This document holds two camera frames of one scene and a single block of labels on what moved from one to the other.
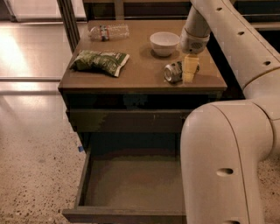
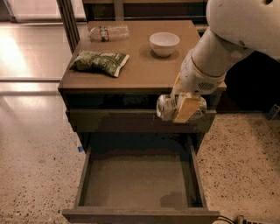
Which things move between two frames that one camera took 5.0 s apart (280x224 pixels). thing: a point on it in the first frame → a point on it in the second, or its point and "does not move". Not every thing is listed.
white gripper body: [192, 44] → [196, 79]
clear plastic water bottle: [109, 31] does not move
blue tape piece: [80, 149] does not move
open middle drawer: [130, 178] does not move
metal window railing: [256, 11] does not move
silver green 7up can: [173, 72] → [169, 106]
